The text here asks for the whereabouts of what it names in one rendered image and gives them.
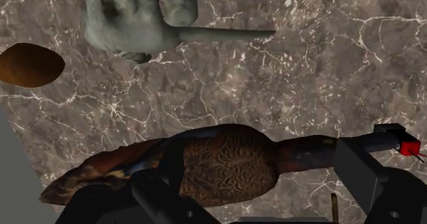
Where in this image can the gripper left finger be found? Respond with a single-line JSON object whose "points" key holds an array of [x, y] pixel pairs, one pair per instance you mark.
{"points": [[156, 196]]}

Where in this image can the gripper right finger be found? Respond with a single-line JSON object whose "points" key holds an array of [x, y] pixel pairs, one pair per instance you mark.
{"points": [[363, 176]]}

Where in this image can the brown bird figure red head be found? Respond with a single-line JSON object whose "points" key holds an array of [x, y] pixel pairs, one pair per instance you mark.
{"points": [[230, 163]]}

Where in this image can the grey animal figure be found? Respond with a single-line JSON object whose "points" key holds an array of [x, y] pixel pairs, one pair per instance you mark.
{"points": [[130, 16]]}

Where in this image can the brown oval thing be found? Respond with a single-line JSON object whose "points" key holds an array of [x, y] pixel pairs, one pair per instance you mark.
{"points": [[28, 65]]}

